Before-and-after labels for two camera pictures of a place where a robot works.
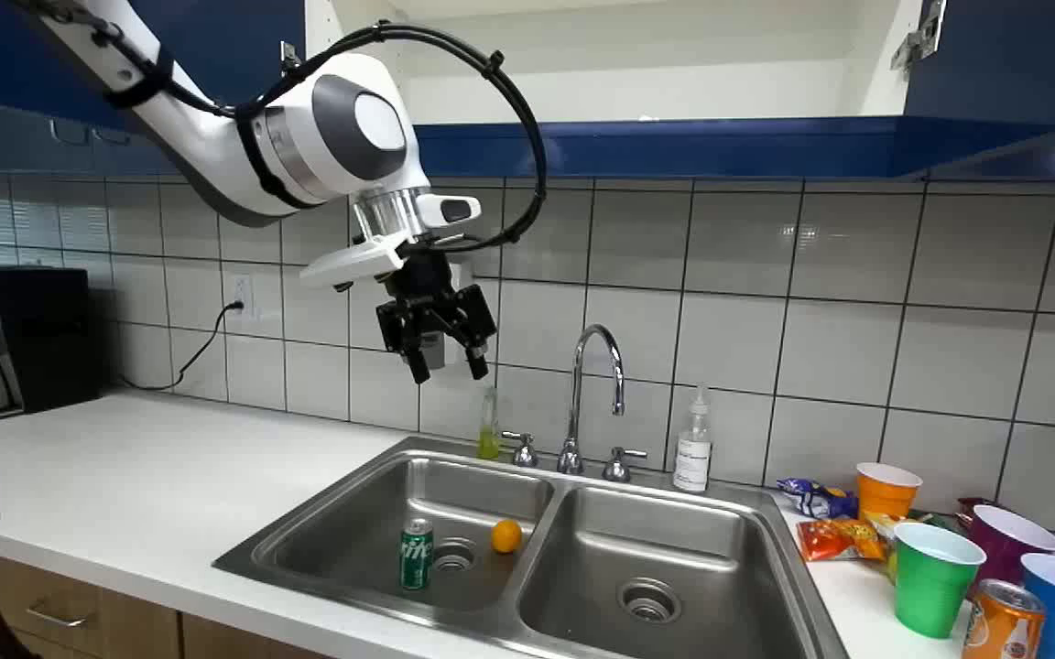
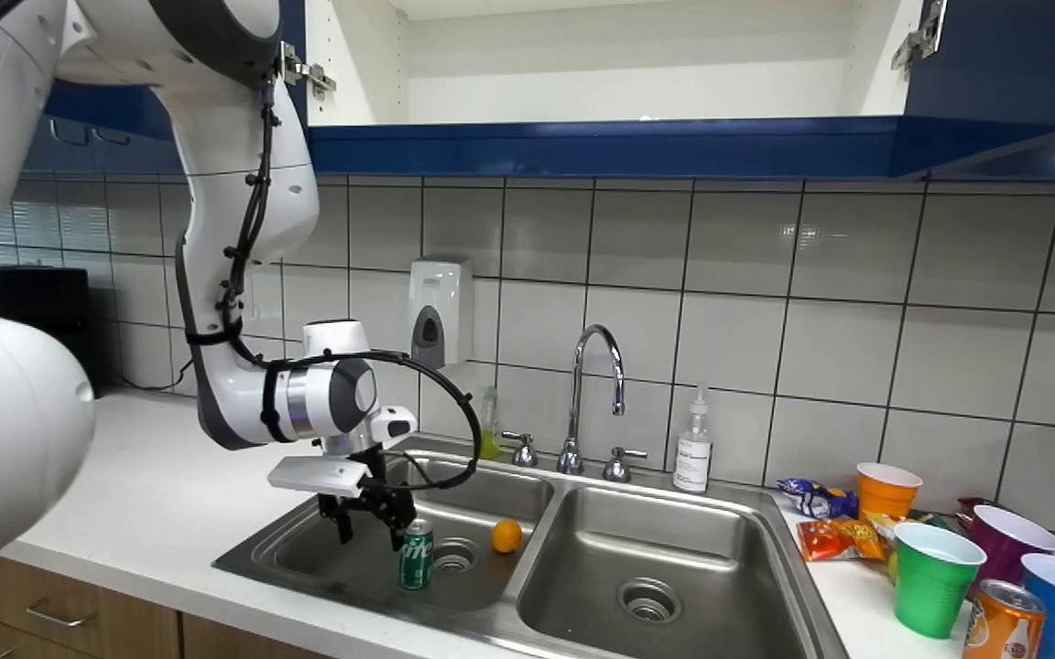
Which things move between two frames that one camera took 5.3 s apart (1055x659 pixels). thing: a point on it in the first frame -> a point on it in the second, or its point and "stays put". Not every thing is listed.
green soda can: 414,551 stays put
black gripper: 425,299 -> 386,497
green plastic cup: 934,573 stays put
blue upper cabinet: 564,85 stays put
